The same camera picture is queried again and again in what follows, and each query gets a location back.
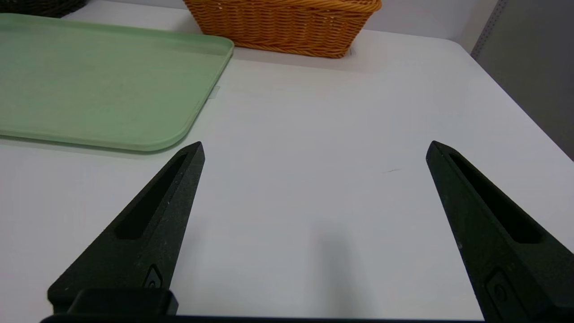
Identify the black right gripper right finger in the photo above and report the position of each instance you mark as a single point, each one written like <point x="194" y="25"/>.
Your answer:
<point x="506" y="251"/>

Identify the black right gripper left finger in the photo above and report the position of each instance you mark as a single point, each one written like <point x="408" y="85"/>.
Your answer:
<point x="148" y="237"/>

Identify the orange wicker basket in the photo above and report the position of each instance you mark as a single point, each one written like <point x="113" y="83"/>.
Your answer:
<point x="278" y="27"/>

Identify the dark brown wicker basket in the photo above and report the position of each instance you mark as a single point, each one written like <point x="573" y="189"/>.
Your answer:
<point x="40" y="5"/>

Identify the light green plastic tray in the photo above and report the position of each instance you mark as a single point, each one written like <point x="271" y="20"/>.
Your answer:
<point x="89" y="80"/>

